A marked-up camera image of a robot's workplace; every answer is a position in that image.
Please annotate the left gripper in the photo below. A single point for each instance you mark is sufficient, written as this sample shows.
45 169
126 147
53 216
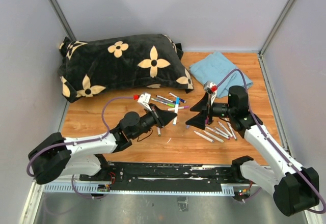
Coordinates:
166 116

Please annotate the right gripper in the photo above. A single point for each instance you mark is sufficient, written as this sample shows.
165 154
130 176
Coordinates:
198 121

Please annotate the purple cap marker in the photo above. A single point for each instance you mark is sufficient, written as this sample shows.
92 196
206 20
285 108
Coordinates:
217 132

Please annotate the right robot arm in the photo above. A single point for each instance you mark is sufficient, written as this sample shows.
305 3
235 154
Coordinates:
293 187

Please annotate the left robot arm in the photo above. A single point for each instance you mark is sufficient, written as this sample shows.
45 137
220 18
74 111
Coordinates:
58 156

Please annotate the navy cap marker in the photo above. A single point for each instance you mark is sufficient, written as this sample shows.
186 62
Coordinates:
166 99

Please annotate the magenta cap marker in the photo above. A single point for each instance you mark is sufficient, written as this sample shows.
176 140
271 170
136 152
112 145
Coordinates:
180 107

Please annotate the light blue folded cloth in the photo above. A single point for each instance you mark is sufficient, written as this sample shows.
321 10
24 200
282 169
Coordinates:
215 67

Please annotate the black floral pillow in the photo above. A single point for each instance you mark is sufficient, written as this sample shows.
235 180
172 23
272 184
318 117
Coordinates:
150 60

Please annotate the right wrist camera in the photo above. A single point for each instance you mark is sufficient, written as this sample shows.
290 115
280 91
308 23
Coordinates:
211 89

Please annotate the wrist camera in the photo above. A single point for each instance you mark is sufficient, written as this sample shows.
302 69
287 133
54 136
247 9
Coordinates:
144 100
211 89

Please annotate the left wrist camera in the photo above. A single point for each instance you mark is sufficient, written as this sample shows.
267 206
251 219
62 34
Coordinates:
144 100

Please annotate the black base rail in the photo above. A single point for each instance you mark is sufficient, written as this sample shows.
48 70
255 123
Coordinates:
166 177

